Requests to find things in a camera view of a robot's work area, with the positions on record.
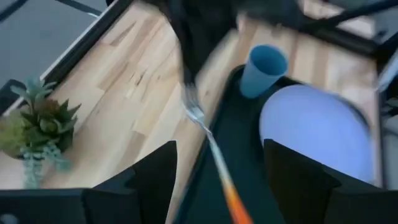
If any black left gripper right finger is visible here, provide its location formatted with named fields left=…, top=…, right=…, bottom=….
left=263, top=138, right=398, bottom=224

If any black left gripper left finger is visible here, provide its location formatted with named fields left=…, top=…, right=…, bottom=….
left=82, top=139, right=178, bottom=224

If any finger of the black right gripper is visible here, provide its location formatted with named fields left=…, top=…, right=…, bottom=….
left=189, top=55, right=202, bottom=86
left=180, top=55, right=192, bottom=86

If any lavender round plate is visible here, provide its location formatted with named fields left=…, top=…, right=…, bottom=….
left=258, top=83, right=374, bottom=185

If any blue plastic cup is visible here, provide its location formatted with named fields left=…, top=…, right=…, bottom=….
left=238, top=44, right=290, bottom=100

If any orange-handled metal fork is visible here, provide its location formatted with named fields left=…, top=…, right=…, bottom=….
left=182, top=85, right=254, bottom=224

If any dark green plastic tray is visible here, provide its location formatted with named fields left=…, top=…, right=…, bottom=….
left=172, top=64, right=382, bottom=224

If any potted succulent plant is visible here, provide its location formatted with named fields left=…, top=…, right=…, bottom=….
left=0, top=75, right=82, bottom=190

